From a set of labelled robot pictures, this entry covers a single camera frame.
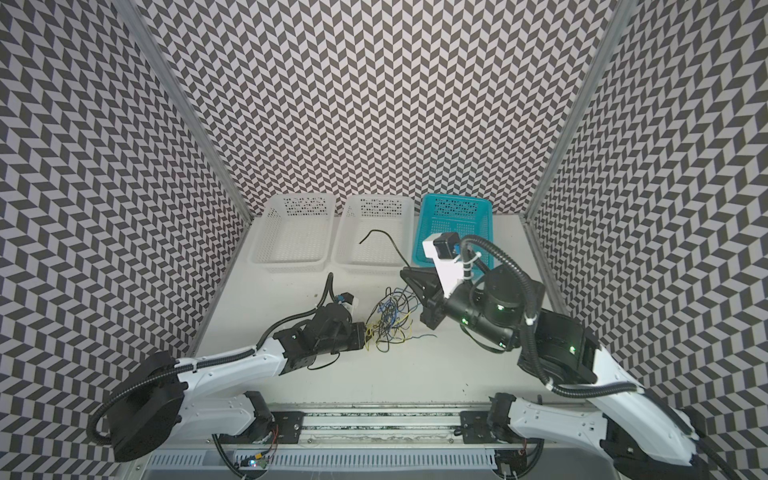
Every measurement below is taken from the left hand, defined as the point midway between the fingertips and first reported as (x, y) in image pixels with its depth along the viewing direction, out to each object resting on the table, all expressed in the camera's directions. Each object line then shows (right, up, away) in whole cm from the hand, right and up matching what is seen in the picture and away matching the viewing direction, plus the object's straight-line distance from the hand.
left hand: (376, 333), depth 80 cm
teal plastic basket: (+33, +36, +43) cm, 66 cm away
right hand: (+8, +20, -30) cm, 37 cm away
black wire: (+4, +5, -3) cm, 7 cm away
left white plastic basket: (-34, +28, +34) cm, 56 cm away
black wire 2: (+8, +11, -12) cm, 18 cm away
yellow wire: (+7, +4, -9) cm, 12 cm away
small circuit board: (-25, -24, -15) cm, 38 cm away
